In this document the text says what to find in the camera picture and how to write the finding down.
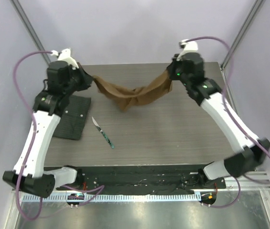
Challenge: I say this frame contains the brown cloth napkin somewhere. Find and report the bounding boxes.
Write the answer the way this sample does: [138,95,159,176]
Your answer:
[93,70,173,112]

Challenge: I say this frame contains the green handled knife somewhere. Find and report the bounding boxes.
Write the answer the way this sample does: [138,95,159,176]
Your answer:
[91,116,115,149]

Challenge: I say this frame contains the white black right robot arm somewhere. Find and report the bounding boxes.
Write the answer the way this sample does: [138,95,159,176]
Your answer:
[167,52,270,188]

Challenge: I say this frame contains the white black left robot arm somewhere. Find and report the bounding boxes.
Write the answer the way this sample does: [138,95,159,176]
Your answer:
[2,61,93,198]

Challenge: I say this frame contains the dark striped folded shirt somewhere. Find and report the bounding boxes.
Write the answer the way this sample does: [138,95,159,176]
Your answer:
[53,95,91,141]

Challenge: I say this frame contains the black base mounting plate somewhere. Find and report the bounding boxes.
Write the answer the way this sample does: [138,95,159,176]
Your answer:
[70,165,226,196]

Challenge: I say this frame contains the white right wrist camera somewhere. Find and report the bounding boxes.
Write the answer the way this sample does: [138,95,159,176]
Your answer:
[176,39,198,61]

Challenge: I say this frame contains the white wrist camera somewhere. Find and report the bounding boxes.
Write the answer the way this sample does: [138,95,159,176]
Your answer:
[176,39,198,61]
[50,48,79,70]

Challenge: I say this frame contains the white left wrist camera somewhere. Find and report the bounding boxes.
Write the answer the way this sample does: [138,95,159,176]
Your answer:
[50,48,79,70]

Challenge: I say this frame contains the left aluminium corner post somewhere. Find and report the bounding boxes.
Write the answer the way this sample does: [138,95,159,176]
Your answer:
[9,0,52,65]

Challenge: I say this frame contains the aluminium corner post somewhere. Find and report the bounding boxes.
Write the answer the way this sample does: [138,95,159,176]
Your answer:
[9,0,52,65]
[220,0,265,70]

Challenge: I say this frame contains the right aluminium corner post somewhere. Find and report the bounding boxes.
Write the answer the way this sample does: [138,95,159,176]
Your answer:
[220,0,265,70]

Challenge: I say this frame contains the aluminium frame rail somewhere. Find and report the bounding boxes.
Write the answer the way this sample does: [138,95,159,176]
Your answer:
[225,171,270,191]

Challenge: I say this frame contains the white slotted cable duct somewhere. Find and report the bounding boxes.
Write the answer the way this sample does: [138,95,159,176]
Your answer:
[22,193,202,203]

